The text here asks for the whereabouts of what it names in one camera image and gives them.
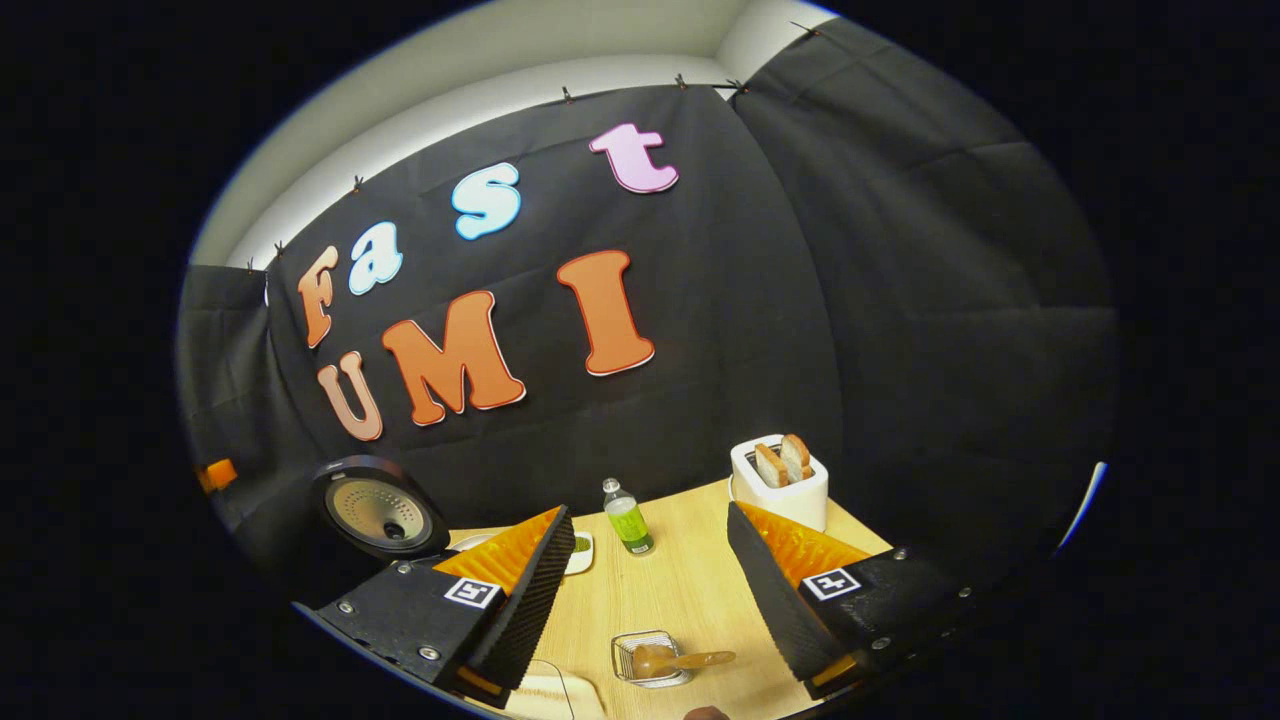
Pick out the black backdrop cloth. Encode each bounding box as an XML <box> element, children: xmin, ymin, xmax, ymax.
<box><xmin>178</xmin><ymin>18</ymin><xmax>1116</xmax><ymax>591</ymax></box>

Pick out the green drink bottle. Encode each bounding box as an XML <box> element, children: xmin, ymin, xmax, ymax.
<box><xmin>602</xmin><ymin>477</ymin><xmax>656</xmax><ymax>557</ymax></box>

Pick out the wooden spoon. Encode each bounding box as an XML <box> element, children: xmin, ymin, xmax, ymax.
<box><xmin>632</xmin><ymin>643</ymin><xmax>738</xmax><ymax>681</ymax></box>

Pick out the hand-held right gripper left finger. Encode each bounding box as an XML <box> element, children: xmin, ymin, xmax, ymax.
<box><xmin>312</xmin><ymin>505</ymin><xmax>577</xmax><ymax>699</ymax></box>

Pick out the cream rectangular tray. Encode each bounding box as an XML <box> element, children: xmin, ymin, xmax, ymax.
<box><xmin>500</xmin><ymin>672</ymin><xmax>606</xmax><ymax>720</ymax></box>

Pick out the black and cream rice cooker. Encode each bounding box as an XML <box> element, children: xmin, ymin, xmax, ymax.
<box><xmin>305</xmin><ymin>455</ymin><xmax>451</xmax><ymax>576</ymax></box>

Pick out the white toaster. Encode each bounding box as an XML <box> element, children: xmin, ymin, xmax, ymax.
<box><xmin>729</xmin><ymin>433</ymin><xmax>830</xmax><ymax>533</ymax></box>

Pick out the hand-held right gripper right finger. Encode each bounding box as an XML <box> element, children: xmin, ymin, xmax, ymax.
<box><xmin>726</xmin><ymin>500</ymin><xmax>986</xmax><ymax>691</ymax></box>

